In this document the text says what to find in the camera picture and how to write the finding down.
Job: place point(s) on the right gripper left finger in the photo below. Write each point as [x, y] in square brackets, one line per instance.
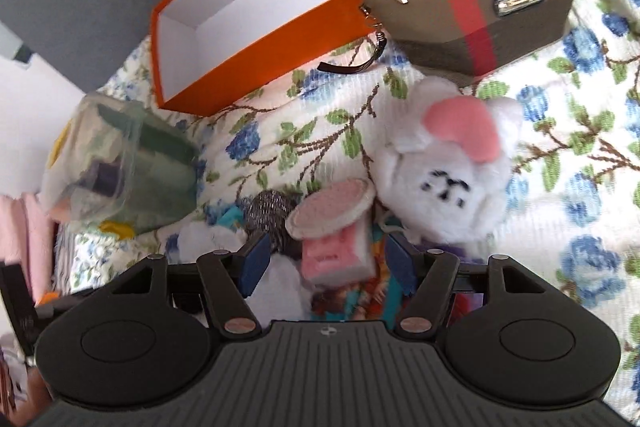
[228, 279]

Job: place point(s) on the steel wool scrubber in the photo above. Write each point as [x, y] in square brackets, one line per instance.
[267, 213]

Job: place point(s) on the pink white sponge block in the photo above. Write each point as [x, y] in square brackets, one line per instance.
[341, 258]

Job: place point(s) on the white plush bunny toy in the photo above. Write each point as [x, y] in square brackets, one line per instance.
[446, 163]

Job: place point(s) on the clear plastic storage container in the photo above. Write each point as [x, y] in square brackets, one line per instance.
[117, 163]

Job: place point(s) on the orange cardboard box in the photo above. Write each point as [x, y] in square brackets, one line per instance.
[206, 54]

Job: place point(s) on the colourful teal cloth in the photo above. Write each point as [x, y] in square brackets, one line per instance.
[379, 298]

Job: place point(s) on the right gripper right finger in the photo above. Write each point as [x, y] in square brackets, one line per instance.
[429, 276]

